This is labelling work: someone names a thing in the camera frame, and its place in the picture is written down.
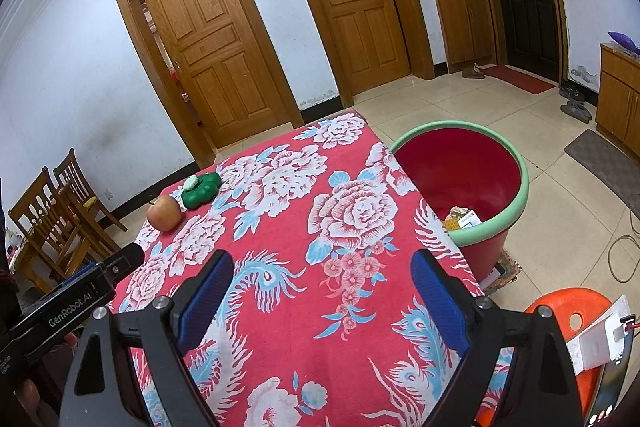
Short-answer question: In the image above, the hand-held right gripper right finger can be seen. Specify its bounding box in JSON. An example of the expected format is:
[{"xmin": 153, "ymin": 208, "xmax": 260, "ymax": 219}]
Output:
[{"xmin": 410, "ymin": 249, "xmax": 585, "ymax": 427}]

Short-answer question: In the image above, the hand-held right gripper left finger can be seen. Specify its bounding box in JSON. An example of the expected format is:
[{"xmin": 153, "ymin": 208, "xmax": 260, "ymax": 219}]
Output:
[{"xmin": 59, "ymin": 249, "xmax": 236, "ymax": 427}]

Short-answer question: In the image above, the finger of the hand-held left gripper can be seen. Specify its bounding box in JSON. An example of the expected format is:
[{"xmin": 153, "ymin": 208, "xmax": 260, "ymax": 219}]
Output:
[{"xmin": 99, "ymin": 243, "xmax": 144, "ymax": 292}]

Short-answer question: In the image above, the person's left hand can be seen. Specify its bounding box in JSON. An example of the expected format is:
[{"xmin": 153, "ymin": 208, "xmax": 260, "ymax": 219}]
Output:
[{"xmin": 19, "ymin": 378, "xmax": 41, "ymax": 414}]

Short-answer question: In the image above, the red apple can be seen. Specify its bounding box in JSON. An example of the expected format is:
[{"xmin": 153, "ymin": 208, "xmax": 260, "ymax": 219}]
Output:
[{"xmin": 146, "ymin": 194, "xmax": 182, "ymax": 232}]

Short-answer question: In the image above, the wooden chair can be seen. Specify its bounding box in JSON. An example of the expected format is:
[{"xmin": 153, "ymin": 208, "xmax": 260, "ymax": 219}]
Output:
[
  {"xmin": 7, "ymin": 167, "xmax": 96, "ymax": 280},
  {"xmin": 52, "ymin": 148, "xmax": 128, "ymax": 233}
]

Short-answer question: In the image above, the green clover-shaped container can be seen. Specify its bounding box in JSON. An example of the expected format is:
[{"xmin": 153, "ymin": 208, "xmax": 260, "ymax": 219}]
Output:
[{"xmin": 181, "ymin": 173, "xmax": 222, "ymax": 210}]

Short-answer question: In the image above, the orange plastic stool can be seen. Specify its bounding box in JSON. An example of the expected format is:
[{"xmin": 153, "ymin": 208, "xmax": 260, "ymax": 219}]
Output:
[{"xmin": 475, "ymin": 287, "xmax": 618, "ymax": 427}]

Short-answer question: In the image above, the red floral tablecloth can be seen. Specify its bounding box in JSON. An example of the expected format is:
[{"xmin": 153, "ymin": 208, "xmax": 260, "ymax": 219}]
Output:
[{"xmin": 107, "ymin": 109, "xmax": 506, "ymax": 427}]

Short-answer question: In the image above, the grey floor mat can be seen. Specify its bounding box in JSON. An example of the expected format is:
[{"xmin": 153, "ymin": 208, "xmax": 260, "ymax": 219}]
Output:
[{"xmin": 564, "ymin": 129, "xmax": 640, "ymax": 198}]

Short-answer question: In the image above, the wooden panel door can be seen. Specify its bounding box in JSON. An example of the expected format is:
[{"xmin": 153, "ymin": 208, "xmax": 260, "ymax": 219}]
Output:
[
  {"xmin": 290, "ymin": 0, "xmax": 412, "ymax": 96},
  {"xmin": 141, "ymin": 0, "xmax": 291, "ymax": 148}
]

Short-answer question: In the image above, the grey shoe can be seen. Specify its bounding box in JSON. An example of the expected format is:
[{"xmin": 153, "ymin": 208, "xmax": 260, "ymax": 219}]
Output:
[
  {"xmin": 558, "ymin": 79, "xmax": 583, "ymax": 101},
  {"xmin": 560, "ymin": 99, "xmax": 593, "ymax": 124}
]

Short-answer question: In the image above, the red door mat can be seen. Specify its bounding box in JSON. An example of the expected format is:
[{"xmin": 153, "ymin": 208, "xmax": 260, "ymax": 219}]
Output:
[{"xmin": 482, "ymin": 64, "xmax": 557, "ymax": 95}]

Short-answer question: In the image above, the wooden side cabinet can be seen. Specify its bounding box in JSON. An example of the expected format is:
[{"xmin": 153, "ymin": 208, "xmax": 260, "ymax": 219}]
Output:
[{"xmin": 594, "ymin": 43, "xmax": 640, "ymax": 145}]

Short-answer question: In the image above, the low wooden shoe cabinet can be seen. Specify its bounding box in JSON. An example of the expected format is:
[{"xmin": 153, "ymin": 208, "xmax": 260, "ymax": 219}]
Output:
[{"xmin": 432, "ymin": 0, "xmax": 498, "ymax": 68}]

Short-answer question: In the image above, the purple object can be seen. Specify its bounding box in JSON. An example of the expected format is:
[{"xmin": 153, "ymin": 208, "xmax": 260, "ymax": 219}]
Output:
[{"xmin": 607, "ymin": 31, "xmax": 636, "ymax": 51}]

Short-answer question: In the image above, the thin floor cable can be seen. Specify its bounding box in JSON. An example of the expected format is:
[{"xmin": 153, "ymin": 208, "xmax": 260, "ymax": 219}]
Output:
[{"xmin": 605, "ymin": 192, "xmax": 640, "ymax": 286}]

